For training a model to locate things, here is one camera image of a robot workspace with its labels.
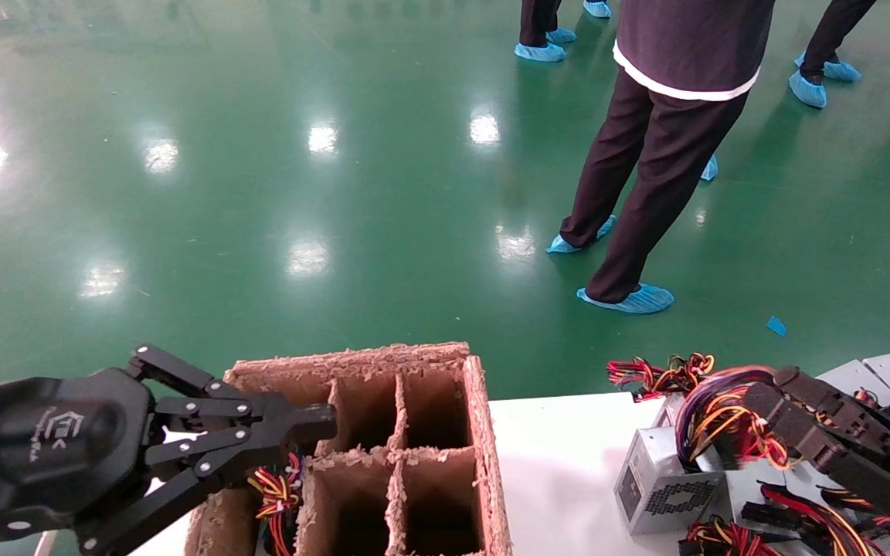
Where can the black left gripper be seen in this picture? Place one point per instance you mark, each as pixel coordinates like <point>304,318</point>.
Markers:
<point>51,448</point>

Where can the blue scrap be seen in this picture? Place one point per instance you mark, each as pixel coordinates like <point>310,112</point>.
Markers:
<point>776,326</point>

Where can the blue shoe cover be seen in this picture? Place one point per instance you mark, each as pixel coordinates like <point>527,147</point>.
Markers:
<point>806,90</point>
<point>638,299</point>
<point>562,35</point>
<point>710,168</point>
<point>566,245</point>
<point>597,8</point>
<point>539,52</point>
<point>840,72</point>

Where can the brown cardboard divider box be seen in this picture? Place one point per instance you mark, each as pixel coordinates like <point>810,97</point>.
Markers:
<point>484,463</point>

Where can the person in dark trousers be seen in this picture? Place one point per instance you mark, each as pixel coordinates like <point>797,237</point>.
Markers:
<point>646,154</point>

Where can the person legs black trousers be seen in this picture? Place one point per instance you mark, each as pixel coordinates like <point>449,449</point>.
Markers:
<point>833,31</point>
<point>539,19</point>

